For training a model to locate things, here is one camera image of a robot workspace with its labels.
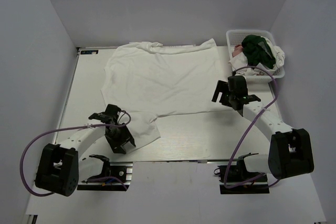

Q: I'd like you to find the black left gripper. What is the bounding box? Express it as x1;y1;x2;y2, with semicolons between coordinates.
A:
105;123;135;155

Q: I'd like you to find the pink t shirt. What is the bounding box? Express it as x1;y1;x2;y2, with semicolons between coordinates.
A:
232;45;243;57

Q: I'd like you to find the dark green t shirt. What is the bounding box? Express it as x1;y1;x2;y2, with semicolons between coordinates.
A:
241;35;276;69

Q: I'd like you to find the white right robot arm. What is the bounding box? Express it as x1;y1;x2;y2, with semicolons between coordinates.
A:
212;76;314;185

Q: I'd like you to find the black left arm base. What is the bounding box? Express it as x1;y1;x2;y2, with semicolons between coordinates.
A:
77;155;133;191

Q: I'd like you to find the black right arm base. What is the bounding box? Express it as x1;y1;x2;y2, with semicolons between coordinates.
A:
214;153;269;195

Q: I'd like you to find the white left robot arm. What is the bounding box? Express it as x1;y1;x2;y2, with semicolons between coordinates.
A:
35;104;135;196

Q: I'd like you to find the white plastic laundry basket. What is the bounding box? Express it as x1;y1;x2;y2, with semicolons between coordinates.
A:
226;29;285;82

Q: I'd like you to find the blue label sticker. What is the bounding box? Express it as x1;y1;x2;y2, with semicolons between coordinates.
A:
80;50;99;55

